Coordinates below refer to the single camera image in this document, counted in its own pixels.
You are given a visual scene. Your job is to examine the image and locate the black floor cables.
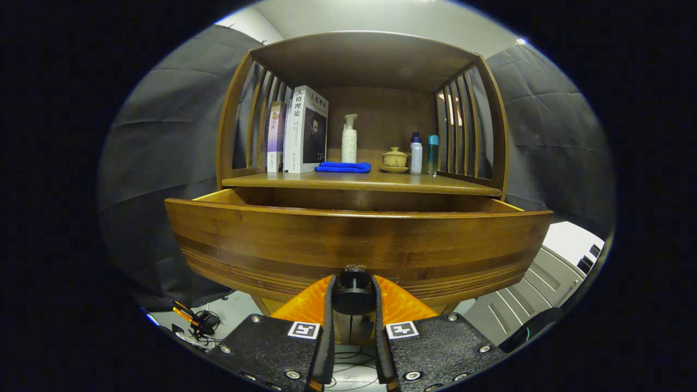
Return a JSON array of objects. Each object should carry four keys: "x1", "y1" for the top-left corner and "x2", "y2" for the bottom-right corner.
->
[{"x1": 324, "y1": 343, "x2": 382, "y2": 390}]

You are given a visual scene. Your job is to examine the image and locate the white bottle blue cap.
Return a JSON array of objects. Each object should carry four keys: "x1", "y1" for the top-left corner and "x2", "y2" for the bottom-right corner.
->
[{"x1": 409, "y1": 132, "x2": 423, "y2": 175}]

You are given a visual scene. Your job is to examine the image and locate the yellow lidded teacup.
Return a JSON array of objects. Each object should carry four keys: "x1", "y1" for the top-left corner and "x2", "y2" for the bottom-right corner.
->
[{"x1": 380, "y1": 147, "x2": 409, "y2": 174}]

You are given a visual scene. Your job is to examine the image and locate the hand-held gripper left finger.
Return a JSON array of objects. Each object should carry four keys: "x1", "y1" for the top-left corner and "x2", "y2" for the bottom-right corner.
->
[{"x1": 210, "y1": 275, "x2": 337, "y2": 392}]

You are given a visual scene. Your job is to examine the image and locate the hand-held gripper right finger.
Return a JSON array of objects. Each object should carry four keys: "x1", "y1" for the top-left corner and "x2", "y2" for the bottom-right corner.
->
[{"x1": 372, "y1": 275, "x2": 507, "y2": 392}]

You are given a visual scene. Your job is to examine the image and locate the white pump bottle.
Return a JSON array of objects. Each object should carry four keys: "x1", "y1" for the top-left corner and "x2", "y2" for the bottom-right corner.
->
[{"x1": 341, "y1": 114, "x2": 358, "y2": 163}]

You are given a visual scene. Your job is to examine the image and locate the blue folded cloth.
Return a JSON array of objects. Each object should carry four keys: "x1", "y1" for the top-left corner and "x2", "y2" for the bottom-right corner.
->
[{"x1": 315, "y1": 161, "x2": 372, "y2": 174}]

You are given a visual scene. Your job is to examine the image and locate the wooden countertop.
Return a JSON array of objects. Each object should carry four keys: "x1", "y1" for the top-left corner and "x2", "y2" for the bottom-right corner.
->
[{"x1": 222, "y1": 163, "x2": 502, "y2": 197}]

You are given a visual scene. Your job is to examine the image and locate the dark rounded object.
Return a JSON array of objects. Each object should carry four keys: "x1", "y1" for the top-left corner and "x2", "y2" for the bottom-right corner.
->
[{"x1": 498, "y1": 308, "x2": 564, "y2": 353}]

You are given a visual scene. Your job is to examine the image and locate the white box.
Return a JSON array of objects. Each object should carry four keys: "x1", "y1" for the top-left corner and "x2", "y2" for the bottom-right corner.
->
[{"x1": 463, "y1": 220, "x2": 605, "y2": 346}]

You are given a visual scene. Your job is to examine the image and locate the orange black tool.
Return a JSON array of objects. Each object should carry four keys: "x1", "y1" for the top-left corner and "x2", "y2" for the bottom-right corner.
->
[{"x1": 172, "y1": 299, "x2": 218, "y2": 337}]

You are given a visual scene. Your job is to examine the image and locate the thick white book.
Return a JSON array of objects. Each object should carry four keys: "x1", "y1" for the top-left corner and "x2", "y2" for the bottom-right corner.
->
[{"x1": 284, "y1": 85, "x2": 329, "y2": 174}]

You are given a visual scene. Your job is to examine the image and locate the thin purple book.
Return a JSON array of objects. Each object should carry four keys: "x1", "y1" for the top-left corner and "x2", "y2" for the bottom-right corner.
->
[{"x1": 266, "y1": 100, "x2": 288, "y2": 173}]

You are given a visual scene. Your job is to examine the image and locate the wooden drawer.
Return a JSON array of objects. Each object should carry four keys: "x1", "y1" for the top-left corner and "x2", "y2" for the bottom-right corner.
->
[{"x1": 164, "y1": 188, "x2": 554, "y2": 316}]

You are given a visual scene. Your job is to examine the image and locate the wooden cabinet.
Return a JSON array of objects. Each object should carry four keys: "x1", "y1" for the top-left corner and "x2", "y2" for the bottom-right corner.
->
[{"x1": 217, "y1": 30, "x2": 510, "y2": 345}]

